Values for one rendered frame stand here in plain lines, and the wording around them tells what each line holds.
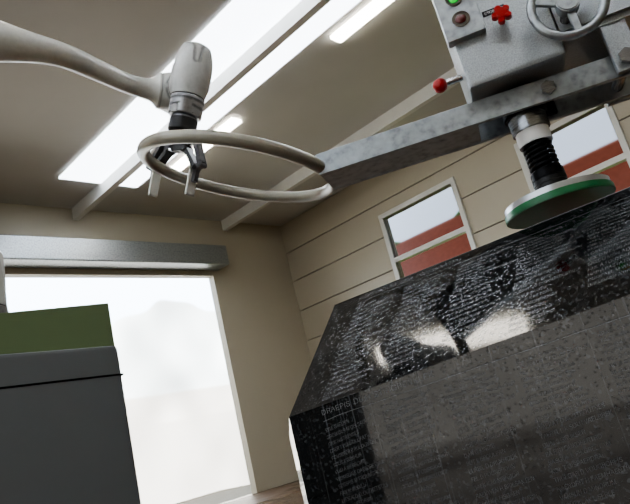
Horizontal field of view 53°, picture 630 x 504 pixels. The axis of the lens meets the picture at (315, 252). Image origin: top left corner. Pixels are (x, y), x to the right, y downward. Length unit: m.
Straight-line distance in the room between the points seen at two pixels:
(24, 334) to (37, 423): 0.16
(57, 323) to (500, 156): 7.48
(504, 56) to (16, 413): 1.13
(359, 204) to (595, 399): 8.67
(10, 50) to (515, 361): 1.34
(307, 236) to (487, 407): 9.29
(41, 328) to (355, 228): 8.54
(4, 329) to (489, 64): 1.06
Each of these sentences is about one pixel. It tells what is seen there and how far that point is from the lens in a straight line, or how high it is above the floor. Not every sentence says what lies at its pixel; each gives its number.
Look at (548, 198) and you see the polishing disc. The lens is 1.30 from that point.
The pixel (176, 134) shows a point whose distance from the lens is 1.39.
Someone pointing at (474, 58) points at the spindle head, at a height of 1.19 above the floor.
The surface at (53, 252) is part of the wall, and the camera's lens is 8.07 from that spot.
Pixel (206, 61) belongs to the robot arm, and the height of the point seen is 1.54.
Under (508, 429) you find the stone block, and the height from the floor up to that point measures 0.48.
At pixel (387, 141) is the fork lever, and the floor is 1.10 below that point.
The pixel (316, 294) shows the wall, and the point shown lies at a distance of 10.17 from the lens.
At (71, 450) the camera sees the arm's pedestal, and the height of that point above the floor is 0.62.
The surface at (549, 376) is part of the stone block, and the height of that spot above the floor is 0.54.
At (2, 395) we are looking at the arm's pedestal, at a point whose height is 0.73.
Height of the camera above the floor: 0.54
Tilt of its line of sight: 16 degrees up
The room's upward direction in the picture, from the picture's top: 14 degrees counter-clockwise
